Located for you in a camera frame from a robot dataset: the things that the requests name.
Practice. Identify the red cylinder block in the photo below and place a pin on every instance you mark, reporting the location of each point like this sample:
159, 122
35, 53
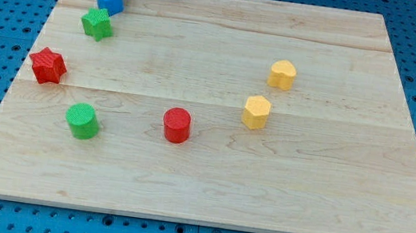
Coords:
177, 124

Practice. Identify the yellow hexagon block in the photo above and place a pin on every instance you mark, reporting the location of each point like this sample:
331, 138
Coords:
256, 111

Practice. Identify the light wooden board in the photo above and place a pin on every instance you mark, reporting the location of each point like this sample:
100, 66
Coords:
337, 154

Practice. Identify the yellow heart block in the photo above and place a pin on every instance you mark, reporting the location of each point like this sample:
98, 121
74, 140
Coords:
282, 75

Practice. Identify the green cylinder block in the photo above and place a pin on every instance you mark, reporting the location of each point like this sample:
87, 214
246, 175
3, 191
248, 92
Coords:
82, 121

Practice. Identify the green star block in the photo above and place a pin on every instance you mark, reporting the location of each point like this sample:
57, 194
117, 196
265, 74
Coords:
96, 24

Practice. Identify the red star block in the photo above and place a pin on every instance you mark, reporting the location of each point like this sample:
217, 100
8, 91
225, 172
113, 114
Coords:
48, 66

